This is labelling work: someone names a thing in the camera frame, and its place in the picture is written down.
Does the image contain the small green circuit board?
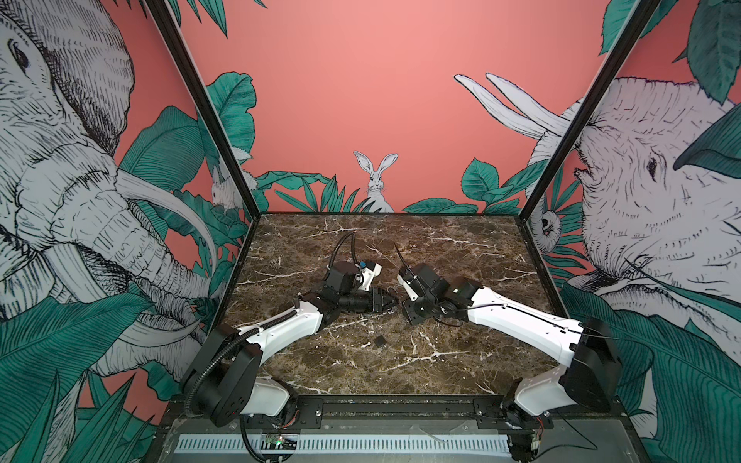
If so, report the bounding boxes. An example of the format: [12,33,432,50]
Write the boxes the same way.
[262,435,298,453]

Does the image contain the black corner frame post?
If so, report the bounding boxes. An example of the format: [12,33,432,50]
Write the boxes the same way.
[145,0,262,224]
[518,0,660,223]

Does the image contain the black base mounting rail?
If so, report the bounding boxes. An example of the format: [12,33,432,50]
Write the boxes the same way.
[289,395,552,432]

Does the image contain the thin black right cable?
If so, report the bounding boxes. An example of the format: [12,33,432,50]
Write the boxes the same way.
[433,300,632,458]

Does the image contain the black corner frame post left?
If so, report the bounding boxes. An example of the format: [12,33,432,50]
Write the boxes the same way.
[145,0,262,224]

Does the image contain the black corner frame post right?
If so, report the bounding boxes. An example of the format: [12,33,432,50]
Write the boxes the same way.
[518,0,660,223]

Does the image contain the white perforated strip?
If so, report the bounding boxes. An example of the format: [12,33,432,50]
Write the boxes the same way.
[174,434,511,457]

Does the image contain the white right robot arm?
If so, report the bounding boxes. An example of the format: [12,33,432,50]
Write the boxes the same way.
[398,275,623,417]

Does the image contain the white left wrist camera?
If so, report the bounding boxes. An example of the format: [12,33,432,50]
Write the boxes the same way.
[356,260,382,291]

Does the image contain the black corrugated left cable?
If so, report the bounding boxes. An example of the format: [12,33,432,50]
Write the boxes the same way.
[181,311,296,419]

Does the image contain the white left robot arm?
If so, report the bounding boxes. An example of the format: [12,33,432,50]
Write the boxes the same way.
[181,262,399,429]

